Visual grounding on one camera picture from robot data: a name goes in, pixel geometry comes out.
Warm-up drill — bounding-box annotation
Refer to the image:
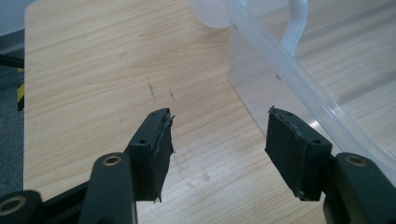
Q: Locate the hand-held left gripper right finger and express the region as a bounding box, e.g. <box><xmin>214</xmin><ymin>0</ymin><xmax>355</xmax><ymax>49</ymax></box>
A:
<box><xmin>264</xmin><ymin>105</ymin><xmax>333</xmax><ymax>202</ymax></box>

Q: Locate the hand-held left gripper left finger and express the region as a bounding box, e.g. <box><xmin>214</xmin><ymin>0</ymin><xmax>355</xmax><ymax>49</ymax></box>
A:
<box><xmin>124</xmin><ymin>107</ymin><xmax>176</xmax><ymax>203</ymax></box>

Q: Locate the clear plastic storage box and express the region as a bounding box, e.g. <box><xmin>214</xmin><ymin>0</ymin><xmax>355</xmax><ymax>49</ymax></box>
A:
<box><xmin>190</xmin><ymin>0</ymin><xmax>396</xmax><ymax>188</ymax></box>

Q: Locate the yellow black tape strip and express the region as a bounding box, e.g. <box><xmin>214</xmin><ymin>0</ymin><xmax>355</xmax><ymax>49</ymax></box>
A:
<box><xmin>17</xmin><ymin>82</ymin><xmax>25</xmax><ymax>112</ymax></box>

